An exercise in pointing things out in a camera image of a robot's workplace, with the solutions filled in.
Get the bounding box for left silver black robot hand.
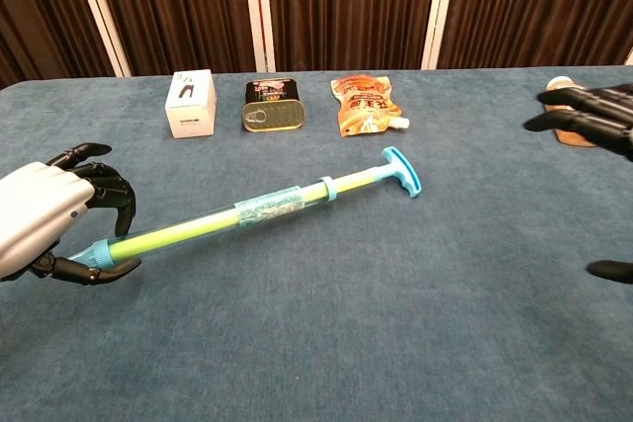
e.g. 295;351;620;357
0;142;143;288

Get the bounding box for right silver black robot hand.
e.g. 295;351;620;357
523;84;633;286

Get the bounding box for yellow stick with teal tape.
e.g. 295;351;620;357
67;175;339;271

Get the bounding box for blue yellow water pump toy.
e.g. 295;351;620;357
108;145;424;263

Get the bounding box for orange juice bottle white cap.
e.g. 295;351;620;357
543;75;599;149

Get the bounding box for small white carton box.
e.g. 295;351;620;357
164;69;218;139

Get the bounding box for orange spout pouch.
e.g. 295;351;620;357
329;73;411;138

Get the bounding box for black gold tin can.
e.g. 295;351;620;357
240;76;306;133

